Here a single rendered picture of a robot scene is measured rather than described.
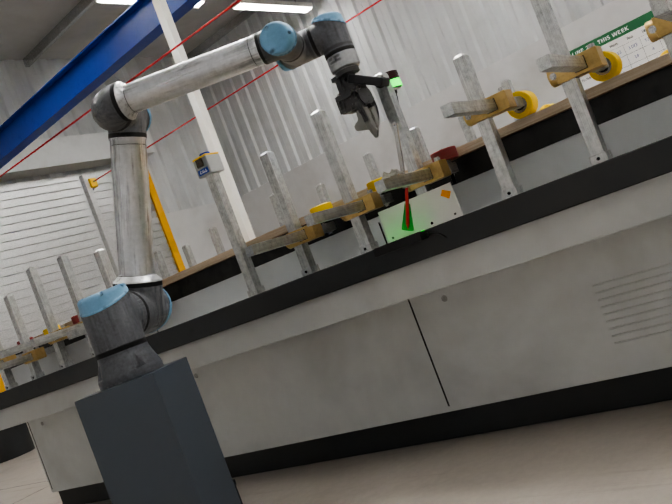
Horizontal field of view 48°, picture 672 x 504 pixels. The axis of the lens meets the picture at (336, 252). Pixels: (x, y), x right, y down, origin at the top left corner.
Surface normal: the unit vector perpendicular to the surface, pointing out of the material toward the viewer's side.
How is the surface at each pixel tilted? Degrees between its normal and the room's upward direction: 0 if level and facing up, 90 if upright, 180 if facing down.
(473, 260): 90
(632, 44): 90
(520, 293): 90
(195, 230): 90
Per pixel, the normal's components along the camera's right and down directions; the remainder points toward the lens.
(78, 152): 0.71, -0.29
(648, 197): -0.56, 0.20
